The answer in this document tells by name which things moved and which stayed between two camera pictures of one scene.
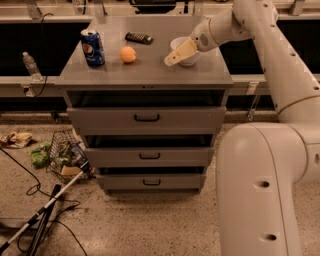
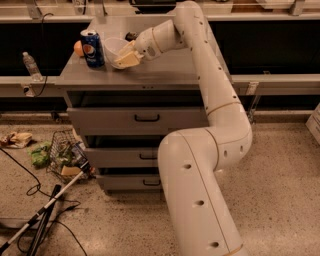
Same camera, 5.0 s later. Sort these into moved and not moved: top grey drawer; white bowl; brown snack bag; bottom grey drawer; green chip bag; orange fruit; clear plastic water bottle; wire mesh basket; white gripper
Moved: white gripper; orange fruit; white bowl
Not moved: clear plastic water bottle; green chip bag; wire mesh basket; brown snack bag; top grey drawer; bottom grey drawer
